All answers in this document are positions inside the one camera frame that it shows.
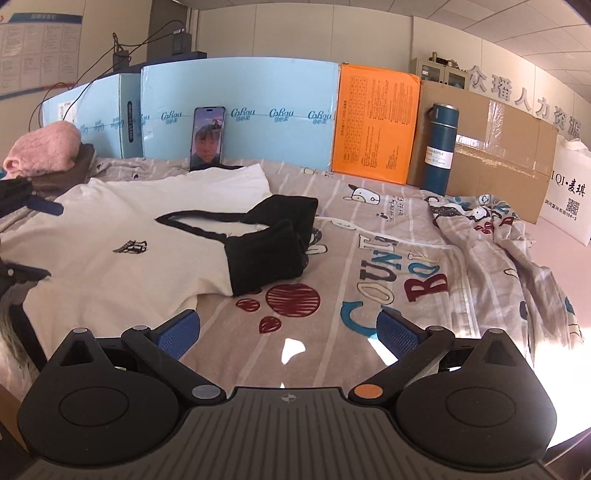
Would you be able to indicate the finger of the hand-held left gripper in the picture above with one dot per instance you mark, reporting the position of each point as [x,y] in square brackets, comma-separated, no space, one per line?
[23,271]
[48,206]

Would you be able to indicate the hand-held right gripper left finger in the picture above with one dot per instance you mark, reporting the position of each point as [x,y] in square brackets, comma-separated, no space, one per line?
[178,333]

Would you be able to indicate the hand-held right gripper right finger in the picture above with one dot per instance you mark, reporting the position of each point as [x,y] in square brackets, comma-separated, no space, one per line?
[397,333]

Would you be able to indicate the white t-shirt with black trim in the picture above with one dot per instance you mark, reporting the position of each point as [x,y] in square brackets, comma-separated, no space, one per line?
[115,217]

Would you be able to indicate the brown folded garment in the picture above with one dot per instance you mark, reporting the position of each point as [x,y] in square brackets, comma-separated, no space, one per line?
[81,168]

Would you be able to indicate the pink knitted sweater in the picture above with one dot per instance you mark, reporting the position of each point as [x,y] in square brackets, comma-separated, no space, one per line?
[46,147]

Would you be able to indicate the small light blue cardboard box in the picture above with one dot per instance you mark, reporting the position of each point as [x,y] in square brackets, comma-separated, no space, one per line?
[101,106]

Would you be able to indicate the striped cartoon bed sheet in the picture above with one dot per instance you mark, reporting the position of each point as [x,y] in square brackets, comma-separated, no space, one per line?
[360,217]

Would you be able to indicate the crumpled cartoon printed cloth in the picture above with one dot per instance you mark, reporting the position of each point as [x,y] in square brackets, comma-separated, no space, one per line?
[508,249]

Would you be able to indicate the small black power adapter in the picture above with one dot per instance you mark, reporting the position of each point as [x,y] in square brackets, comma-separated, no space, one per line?
[121,57]

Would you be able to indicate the smartphone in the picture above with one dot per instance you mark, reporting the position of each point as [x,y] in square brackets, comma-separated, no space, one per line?
[207,138]

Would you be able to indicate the dark blue vacuum bottle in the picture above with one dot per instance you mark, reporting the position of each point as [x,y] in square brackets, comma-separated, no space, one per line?
[438,157]

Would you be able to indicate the dark blue box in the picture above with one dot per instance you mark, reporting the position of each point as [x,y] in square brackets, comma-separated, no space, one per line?
[184,57]

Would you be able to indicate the orange cardboard box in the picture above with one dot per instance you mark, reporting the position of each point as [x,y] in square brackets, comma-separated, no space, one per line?
[378,129]

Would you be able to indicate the brown cardboard box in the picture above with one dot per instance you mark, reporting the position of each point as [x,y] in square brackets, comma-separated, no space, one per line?
[498,152]

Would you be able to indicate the large black power adapter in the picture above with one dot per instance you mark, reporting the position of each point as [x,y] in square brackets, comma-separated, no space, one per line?
[181,41]

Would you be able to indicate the white shopping bag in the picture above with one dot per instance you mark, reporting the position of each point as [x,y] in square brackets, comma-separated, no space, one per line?
[570,194]

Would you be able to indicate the large light blue cardboard box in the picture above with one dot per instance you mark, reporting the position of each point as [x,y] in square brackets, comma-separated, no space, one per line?
[277,87]

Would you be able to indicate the grey metal cabinet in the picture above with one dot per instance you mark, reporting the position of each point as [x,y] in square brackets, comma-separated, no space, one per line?
[438,74]

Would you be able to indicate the raised wall lettering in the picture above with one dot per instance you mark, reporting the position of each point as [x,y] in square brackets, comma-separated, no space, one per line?
[521,97]

